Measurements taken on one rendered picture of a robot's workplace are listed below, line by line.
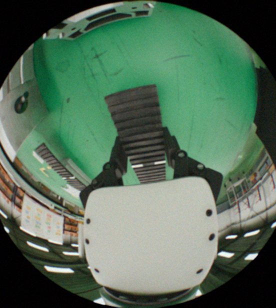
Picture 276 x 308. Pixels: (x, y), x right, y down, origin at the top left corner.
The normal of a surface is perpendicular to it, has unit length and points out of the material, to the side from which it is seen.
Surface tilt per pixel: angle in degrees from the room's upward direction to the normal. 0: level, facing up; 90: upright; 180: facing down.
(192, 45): 0
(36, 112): 90
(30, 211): 90
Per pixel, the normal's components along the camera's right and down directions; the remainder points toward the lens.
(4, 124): 0.97, -0.17
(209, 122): 0.02, 0.73
